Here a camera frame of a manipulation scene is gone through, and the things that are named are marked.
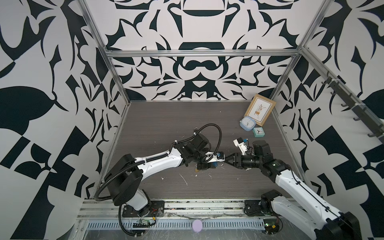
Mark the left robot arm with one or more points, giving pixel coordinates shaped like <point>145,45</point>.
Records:
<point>121,183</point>

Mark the wooden picture frame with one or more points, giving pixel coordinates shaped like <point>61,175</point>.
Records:
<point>260,109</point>

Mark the blue round alarm clock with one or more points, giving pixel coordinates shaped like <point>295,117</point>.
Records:
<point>247,123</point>

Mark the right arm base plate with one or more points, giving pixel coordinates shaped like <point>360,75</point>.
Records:
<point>256,208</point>

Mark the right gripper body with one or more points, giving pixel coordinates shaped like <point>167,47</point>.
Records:
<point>249,161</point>

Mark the green square alarm clock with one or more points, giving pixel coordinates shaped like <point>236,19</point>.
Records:
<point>258,132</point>

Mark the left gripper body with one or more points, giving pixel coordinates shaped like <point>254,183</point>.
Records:
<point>199,158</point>

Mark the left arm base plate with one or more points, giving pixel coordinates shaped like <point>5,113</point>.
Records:
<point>149,210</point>

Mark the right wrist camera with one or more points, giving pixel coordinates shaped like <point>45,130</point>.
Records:
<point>241,144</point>

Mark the black wall hook rack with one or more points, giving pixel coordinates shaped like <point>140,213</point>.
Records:
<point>362,112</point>

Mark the purple round cap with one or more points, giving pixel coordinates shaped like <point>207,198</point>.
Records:
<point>197,226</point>

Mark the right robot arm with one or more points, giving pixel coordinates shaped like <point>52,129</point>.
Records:
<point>315,217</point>

